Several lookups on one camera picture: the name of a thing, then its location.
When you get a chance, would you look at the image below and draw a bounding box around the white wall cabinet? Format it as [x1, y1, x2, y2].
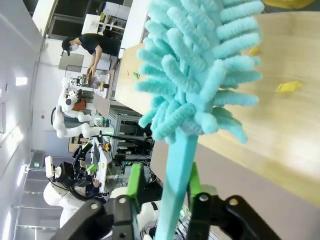
[83, 1, 131, 36]

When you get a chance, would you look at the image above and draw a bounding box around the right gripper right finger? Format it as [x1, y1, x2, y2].
[186, 161, 283, 240]

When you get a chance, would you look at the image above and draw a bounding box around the teal microfibre duster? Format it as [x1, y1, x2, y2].
[134, 0, 266, 240]

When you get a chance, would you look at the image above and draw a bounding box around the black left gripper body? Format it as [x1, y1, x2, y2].
[59, 149, 89, 189]

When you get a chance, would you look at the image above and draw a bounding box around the person in black with cap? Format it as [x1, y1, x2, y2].
[61, 33, 124, 79]

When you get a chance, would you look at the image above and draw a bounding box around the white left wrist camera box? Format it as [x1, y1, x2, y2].
[44, 155, 63, 179]

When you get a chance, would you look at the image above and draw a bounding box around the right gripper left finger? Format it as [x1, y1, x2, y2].
[51, 162, 145, 240]

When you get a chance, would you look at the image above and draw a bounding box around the aluminium frame equipment rack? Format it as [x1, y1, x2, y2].
[107, 104, 155, 166]

